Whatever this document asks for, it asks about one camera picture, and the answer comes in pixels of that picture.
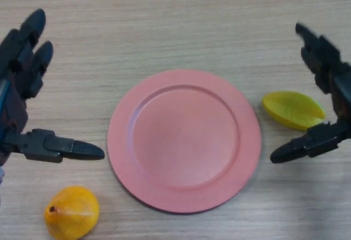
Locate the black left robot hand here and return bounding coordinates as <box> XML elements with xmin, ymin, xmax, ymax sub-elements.
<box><xmin>0</xmin><ymin>8</ymin><xmax>105</xmax><ymax>167</ymax></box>

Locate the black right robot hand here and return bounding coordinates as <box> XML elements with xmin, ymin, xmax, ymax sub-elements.
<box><xmin>270</xmin><ymin>22</ymin><xmax>351</xmax><ymax>165</ymax></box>

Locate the yellow starfruit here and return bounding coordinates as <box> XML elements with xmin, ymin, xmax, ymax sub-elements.
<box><xmin>262</xmin><ymin>91</ymin><xmax>326</xmax><ymax>131</ymax></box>

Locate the pink round plate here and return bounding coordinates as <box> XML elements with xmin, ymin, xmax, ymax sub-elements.
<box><xmin>107</xmin><ymin>69</ymin><xmax>262</xmax><ymax>214</ymax></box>

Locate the orange pear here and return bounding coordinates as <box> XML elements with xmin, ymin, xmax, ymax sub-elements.
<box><xmin>43</xmin><ymin>185</ymin><xmax>100</xmax><ymax>240</ymax></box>

